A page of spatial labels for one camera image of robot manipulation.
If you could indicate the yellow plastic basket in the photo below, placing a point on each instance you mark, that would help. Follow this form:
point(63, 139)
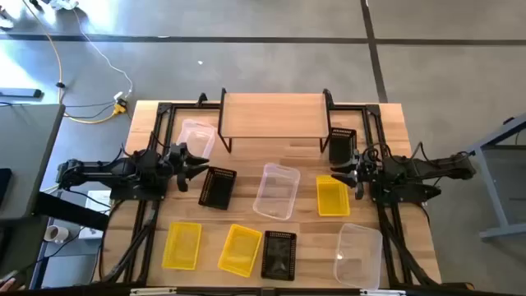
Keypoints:
point(181, 246)
point(239, 251)
point(333, 197)

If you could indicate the black aluminium frame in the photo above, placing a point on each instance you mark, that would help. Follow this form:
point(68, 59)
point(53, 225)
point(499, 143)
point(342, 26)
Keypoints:
point(230, 293)

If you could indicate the small grey camera box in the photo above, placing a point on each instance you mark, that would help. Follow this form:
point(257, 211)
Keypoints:
point(267, 292)

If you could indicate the person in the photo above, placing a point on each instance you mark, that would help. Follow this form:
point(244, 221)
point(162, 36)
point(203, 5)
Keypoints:
point(4, 21)

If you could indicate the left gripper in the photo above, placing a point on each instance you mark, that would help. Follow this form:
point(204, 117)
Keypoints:
point(176, 160)

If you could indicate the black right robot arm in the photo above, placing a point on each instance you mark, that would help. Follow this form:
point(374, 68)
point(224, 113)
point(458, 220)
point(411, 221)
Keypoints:
point(431, 168)

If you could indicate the yellow power splitter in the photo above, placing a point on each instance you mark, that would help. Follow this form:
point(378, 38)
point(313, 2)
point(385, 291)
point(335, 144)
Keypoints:
point(120, 109)

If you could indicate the person's hand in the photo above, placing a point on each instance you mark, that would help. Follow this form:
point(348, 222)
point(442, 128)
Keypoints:
point(10, 284)

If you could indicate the white plastic strip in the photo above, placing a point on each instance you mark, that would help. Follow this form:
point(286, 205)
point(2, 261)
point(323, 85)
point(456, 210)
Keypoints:
point(152, 291)
point(382, 292)

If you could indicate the wooden shelf black legs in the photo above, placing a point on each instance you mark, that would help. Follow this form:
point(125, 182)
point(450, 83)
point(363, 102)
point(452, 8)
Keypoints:
point(273, 115)

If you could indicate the clear plastic basket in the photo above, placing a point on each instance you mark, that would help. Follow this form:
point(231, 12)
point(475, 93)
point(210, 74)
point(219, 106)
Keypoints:
point(276, 191)
point(357, 257)
point(197, 140)

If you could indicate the black flat bar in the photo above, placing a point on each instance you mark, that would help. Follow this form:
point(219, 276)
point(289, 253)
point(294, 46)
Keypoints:
point(20, 93)

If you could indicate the black plastic basket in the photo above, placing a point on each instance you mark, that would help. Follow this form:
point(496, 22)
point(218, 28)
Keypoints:
point(278, 257)
point(218, 189)
point(342, 150)

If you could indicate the grey desk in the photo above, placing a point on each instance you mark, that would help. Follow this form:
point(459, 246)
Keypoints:
point(29, 156)

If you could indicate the blue-grey metal table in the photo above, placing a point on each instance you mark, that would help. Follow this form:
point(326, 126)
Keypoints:
point(503, 232)

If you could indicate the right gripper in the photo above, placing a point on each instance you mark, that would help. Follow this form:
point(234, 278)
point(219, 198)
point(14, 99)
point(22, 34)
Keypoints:
point(365, 172)

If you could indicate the white mug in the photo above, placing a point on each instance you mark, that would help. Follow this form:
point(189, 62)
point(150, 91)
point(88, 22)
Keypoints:
point(57, 234)

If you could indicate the white plug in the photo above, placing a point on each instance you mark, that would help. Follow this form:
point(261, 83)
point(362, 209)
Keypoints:
point(118, 96)

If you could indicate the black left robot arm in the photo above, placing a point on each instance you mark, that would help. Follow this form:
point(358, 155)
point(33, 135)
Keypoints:
point(102, 170)

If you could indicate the black desk beam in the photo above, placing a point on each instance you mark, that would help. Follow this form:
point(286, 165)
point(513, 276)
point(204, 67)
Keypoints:
point(70, 209)

